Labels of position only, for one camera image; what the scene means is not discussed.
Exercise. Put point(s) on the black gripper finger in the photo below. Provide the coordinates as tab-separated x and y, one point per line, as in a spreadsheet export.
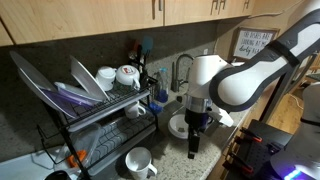
190	143
197	140

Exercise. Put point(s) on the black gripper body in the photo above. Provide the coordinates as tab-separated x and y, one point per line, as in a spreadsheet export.
195	118

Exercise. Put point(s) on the tall white mug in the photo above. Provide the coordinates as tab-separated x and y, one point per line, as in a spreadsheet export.
138	163

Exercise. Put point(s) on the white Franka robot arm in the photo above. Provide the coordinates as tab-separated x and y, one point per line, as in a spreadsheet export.
240	83

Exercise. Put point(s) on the white ceramic mug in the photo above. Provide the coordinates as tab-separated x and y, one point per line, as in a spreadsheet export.
133	110

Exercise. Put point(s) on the white mug with red logo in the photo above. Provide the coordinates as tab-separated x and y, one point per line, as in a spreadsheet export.
126	75

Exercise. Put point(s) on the white bowl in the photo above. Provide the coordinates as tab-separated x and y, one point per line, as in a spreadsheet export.
175	126

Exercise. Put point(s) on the stainless steel sink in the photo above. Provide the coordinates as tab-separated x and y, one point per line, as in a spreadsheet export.
173	106

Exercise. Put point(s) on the blue sponge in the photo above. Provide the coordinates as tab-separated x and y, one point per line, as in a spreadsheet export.
155	108

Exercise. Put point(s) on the blue dish soap bottle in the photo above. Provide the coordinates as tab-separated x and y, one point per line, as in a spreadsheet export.
162	86

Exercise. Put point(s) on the metal gooseneck faucet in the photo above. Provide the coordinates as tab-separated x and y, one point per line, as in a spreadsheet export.
175	76

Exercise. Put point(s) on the black utensil holder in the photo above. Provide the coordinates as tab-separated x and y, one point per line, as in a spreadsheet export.
144	80

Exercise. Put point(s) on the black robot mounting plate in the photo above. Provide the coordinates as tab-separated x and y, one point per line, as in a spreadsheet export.
266	136

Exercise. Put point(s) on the black kitchen utensil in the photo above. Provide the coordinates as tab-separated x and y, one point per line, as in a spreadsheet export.
139	55

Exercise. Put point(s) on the teal spatula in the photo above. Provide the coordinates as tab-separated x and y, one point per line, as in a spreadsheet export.
147	45

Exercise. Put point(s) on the framed text sign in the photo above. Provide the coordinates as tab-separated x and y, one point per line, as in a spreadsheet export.
250	43

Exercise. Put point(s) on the red spatula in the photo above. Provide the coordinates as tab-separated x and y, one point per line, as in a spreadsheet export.
135	46

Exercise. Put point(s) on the small plain white cup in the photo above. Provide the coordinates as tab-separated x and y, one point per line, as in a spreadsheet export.
105	78

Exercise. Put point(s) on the clear plastic container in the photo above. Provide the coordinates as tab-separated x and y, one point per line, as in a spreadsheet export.
83	140

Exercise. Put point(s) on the small orange object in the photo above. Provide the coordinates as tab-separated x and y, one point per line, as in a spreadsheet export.
75	158

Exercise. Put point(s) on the white dinner plate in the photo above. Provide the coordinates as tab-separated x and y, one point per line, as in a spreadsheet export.
85	78

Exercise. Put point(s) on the purple plate in rack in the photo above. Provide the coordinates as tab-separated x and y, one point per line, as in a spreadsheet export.
73	93

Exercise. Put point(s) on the black round object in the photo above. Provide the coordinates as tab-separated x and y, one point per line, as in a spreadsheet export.
56	176

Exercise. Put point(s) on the wide wooden cabinet door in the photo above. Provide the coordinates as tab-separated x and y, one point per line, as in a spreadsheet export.
83	16

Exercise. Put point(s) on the large grey plate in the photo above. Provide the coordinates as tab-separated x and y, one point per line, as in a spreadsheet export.
33	76

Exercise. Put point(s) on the white drain board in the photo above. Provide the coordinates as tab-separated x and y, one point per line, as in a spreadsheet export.
23	166

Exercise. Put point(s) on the white wrist mount plate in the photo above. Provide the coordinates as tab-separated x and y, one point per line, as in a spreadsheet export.
221	116

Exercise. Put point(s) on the white wall outlet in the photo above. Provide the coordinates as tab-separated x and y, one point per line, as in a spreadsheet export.
205	51

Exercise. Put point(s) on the metal frame pole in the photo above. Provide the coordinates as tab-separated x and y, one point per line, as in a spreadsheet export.
273	103

